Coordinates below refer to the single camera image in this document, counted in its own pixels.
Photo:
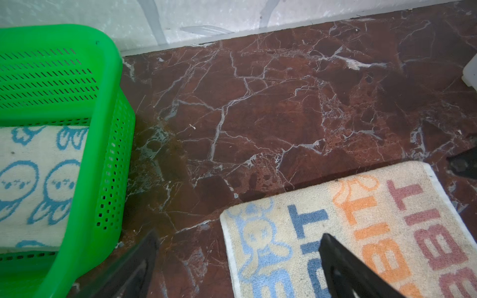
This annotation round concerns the blue patterned towel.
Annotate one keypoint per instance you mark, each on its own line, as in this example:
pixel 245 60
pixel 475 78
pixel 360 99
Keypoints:
pixel 39 173

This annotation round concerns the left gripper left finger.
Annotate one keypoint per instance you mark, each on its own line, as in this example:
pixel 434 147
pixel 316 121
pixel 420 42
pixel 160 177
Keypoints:
pixel 127 276

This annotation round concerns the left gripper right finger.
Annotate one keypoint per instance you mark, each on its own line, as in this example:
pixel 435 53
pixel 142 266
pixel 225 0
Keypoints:
pixel 347 276

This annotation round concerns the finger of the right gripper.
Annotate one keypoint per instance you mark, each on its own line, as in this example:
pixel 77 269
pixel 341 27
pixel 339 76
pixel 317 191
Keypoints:
pixel 464 164

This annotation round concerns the white plastic basket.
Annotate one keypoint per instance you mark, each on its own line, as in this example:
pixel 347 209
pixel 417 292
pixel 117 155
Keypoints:
pixel 469 76

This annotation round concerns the green plastic basket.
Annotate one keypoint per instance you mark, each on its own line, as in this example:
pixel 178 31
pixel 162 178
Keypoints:
pixel 69 75

